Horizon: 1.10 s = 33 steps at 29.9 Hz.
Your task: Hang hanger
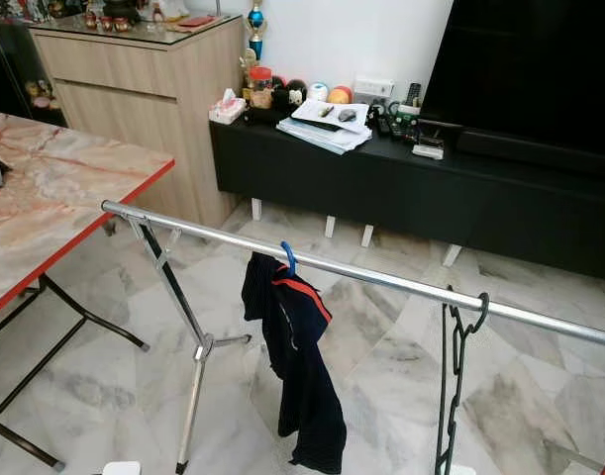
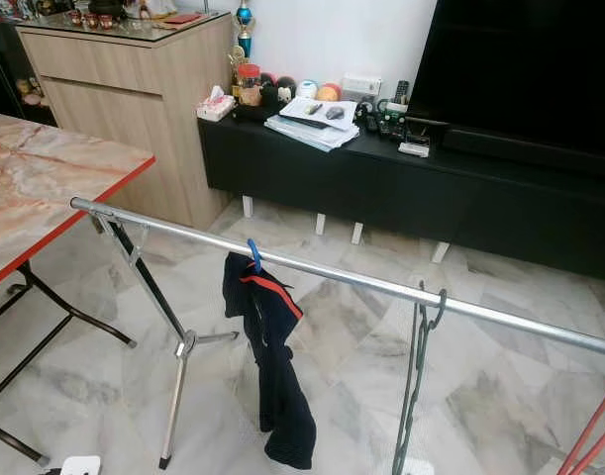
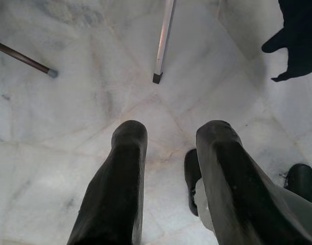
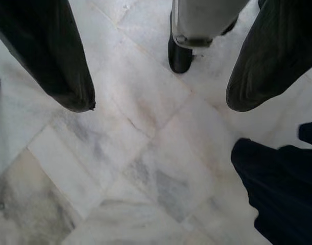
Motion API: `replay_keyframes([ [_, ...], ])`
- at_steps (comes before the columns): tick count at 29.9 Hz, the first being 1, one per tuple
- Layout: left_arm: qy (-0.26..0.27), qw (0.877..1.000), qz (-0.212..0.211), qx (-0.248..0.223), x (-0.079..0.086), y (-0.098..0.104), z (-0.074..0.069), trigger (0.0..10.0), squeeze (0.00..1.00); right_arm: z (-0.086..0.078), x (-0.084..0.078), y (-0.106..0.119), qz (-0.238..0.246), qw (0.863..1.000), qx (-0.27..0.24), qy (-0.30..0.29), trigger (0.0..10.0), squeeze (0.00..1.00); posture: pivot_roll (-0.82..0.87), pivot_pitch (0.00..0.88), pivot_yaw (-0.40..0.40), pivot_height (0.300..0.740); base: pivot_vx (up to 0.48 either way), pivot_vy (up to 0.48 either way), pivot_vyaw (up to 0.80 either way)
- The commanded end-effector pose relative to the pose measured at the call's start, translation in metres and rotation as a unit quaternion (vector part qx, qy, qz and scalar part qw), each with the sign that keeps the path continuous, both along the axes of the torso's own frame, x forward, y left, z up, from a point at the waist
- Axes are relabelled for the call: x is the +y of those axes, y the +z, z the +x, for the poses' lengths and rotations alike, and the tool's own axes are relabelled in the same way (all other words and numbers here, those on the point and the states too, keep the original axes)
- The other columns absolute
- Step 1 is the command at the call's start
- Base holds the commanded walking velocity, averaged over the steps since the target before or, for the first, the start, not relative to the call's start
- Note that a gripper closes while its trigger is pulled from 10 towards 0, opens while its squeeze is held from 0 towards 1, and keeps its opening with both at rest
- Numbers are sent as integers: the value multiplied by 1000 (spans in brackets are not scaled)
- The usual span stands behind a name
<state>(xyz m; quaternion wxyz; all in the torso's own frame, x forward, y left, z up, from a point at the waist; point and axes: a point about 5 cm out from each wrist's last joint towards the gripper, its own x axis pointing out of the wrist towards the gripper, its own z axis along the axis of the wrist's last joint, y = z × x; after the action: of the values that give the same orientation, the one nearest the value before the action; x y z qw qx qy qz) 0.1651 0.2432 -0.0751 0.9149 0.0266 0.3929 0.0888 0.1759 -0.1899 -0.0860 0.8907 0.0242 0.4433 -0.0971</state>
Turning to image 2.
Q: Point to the stack of white papers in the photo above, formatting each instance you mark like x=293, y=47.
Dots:
x=312, y=127

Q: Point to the black television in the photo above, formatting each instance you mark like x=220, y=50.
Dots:
x=510, y=59

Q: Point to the marble-print folding table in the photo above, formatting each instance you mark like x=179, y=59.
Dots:
x=45, y=178

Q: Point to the black remote control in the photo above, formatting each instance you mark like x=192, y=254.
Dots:
x=401, y=92

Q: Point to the light wooden cabinet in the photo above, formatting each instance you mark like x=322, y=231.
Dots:
x=124, y=99

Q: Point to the navy shirt with red trim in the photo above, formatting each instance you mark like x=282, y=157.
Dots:
x=282, y=396

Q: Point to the pink tissue box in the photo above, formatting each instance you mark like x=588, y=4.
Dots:
x=217, y=106

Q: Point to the dark glass display cabinet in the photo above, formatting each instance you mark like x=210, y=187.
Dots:
x=5, y=69

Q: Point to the black TV console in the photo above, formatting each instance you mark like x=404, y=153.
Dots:
x=342, y=183

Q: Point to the red book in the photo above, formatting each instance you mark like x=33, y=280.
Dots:
x=181, y=18

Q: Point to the dark teapot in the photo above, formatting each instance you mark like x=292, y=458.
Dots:
x=107, y=10

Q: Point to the white power socket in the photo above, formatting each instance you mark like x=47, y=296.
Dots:
x=361, y=86

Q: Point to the black plastic hanger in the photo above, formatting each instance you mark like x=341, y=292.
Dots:
x=417, y=356

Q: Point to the blue plastic hanger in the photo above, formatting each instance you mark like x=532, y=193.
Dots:
x=254, y=252

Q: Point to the red-lidded glass jar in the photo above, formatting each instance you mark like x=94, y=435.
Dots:
x=249, y=86

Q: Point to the silver metal clothes rack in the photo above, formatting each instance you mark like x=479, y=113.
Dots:
x=342, y=274

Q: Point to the blue and gold trophy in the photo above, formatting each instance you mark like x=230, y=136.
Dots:
x=244, y=28

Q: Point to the small white box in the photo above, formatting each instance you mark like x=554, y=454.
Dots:
x=416, y=149

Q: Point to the black soundbar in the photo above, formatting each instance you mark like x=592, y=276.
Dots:
x=520, y=150

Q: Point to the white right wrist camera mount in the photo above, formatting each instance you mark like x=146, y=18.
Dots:
x=419, y=467

